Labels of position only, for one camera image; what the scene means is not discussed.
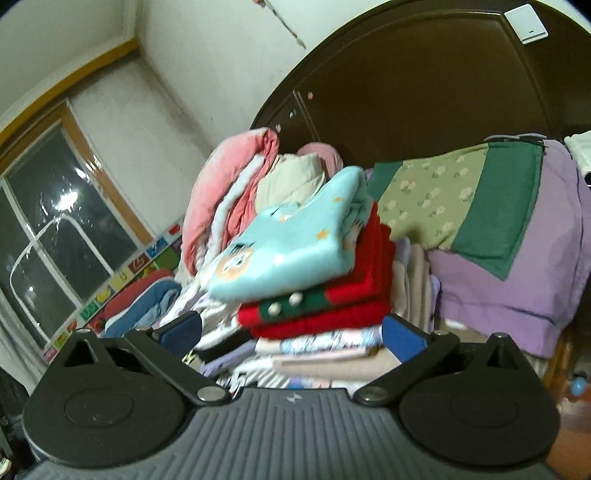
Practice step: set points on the white ribbed object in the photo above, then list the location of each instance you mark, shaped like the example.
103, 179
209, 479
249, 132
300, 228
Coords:
579, 152

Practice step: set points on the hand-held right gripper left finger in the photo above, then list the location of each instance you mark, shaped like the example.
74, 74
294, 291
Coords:
182, 330

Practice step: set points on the window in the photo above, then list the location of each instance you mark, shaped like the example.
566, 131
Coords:
55, 230

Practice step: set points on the red pillow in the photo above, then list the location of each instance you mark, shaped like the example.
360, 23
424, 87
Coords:
138, 290

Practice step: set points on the pink quilt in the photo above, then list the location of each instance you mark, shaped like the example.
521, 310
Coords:
221, 194

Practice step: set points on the blue folded blanket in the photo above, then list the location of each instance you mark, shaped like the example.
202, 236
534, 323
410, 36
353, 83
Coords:
143, 309

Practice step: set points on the red knit sweater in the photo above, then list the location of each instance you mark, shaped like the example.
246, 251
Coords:
364, 286

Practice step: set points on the teal animal print garment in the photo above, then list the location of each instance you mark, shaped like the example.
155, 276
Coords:
295, 244

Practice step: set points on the cream quilt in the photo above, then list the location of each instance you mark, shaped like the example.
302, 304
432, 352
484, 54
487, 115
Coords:
291, 180

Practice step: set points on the stack of beige folded clothes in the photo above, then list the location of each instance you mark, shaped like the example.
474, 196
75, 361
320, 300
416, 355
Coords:
323, 355

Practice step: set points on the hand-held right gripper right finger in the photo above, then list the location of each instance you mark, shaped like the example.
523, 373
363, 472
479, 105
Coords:
404, 337

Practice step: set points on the dark wooden headboard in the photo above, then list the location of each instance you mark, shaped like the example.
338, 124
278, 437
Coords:
415, 92

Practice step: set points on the colourful picture headboard panel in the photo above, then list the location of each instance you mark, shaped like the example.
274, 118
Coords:
120, 277

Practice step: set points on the white wall switch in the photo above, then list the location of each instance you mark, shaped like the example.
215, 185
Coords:
526, 23

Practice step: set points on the small blue ball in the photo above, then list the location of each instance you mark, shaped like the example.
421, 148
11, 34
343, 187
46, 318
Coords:
578, 386

